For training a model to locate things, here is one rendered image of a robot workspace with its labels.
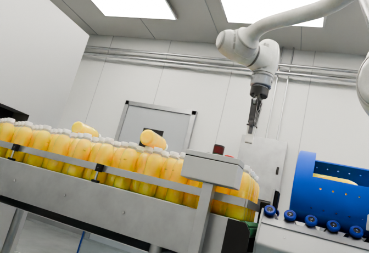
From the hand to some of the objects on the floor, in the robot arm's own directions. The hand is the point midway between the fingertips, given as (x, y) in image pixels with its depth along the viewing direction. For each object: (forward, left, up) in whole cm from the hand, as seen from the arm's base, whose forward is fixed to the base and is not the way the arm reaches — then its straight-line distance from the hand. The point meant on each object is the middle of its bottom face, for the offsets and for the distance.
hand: (250, 134), depth 134 cm
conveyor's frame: (+12, +72, -124) cm, 144 cm away
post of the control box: (-12, +5, -123) cm, 124 cm away
